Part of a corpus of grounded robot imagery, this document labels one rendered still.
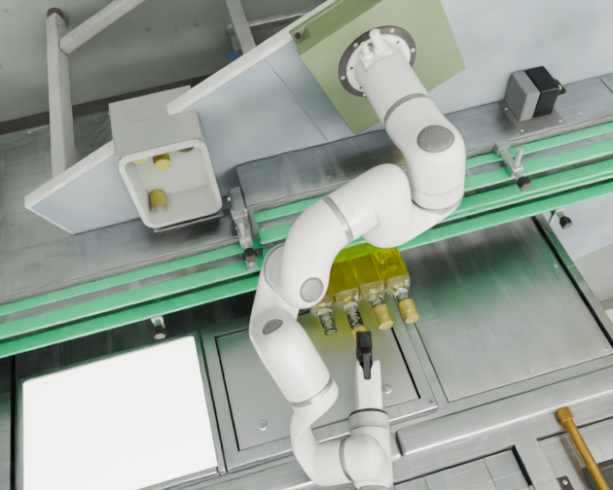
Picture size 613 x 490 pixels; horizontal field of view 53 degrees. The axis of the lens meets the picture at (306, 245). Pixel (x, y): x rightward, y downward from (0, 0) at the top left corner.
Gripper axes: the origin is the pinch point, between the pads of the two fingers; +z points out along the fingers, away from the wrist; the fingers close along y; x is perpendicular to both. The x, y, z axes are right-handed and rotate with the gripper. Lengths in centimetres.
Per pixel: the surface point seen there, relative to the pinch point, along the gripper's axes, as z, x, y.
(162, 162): 28, 39, 27
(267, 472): -22.0, 21.0, -12.9
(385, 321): 4.2, -4.8, 2.3
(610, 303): 174, -209, -307
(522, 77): 53, -38, 24
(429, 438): -16.1, -13.1, -12.5
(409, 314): 5.9, -9.9, 1.8
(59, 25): 93, 80, 15
